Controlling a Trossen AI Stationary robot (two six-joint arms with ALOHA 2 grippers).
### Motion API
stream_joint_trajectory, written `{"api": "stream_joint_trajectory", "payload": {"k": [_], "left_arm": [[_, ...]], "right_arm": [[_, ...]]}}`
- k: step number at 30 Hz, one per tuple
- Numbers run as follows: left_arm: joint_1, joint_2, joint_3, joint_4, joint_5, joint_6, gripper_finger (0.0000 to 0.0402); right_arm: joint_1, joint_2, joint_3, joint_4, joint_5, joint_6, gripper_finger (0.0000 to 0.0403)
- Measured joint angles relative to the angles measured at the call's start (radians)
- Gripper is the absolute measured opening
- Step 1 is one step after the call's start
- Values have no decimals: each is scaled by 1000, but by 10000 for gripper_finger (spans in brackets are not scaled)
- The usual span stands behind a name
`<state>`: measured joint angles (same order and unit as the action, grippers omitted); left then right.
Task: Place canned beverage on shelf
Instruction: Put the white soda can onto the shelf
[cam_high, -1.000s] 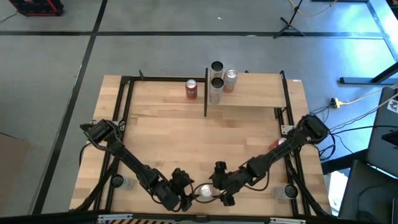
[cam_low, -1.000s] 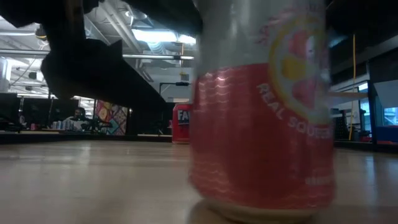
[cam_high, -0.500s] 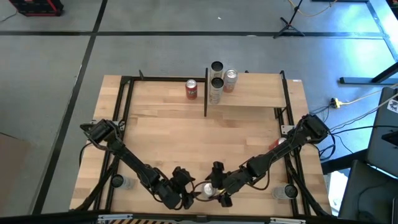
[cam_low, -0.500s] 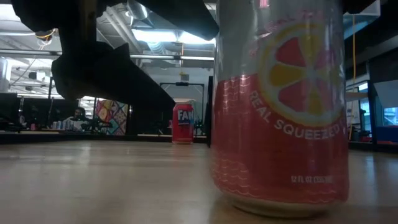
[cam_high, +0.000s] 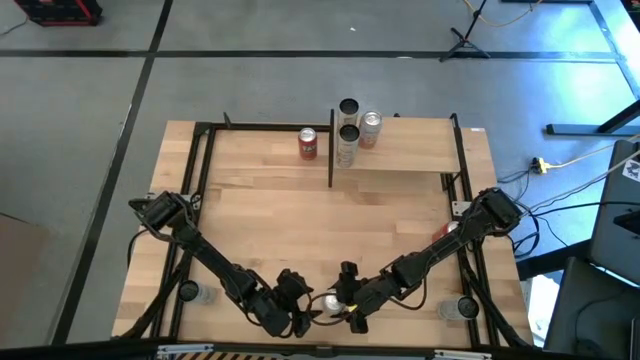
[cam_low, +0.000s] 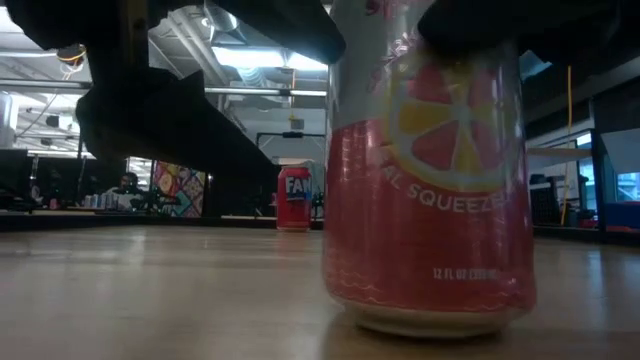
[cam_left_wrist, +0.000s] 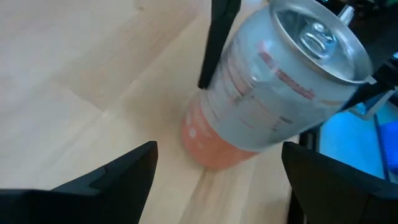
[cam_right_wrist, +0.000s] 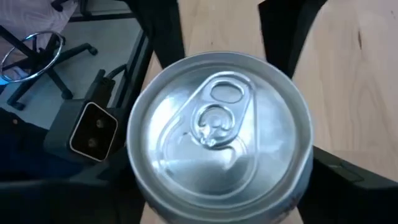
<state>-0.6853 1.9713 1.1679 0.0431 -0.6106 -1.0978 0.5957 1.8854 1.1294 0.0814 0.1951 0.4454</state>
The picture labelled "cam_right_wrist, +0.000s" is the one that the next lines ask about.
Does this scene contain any black camera cable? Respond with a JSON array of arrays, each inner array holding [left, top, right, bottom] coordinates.
[[104, 63, 128, 82]]

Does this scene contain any silver and red beverage can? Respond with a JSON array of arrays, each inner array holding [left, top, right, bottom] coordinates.
[[126, 51, 314, 224]]

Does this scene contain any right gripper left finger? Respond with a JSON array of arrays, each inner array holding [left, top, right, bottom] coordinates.
[[0, 151, 147, 224]]

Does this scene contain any grey table-level camera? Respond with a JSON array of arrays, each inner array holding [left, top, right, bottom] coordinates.
[[43, 68, 119, 165]]

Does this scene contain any black aluminium table frame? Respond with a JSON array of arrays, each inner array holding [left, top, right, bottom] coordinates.
[[110, 27, 156, 150]]

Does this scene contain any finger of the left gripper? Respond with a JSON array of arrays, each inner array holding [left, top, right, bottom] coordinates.
[[130, 0, 186, 68], [257, 0, 328, 78]]

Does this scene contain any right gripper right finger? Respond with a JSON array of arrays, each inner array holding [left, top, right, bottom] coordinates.
[[298, 146, 398, 224]]

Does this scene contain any pale fabric item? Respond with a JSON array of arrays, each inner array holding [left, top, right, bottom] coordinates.
[[0, 0, 78, 41]]

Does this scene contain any black office chair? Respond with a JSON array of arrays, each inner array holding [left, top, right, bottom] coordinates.
[[0, 23, 99, 111]]

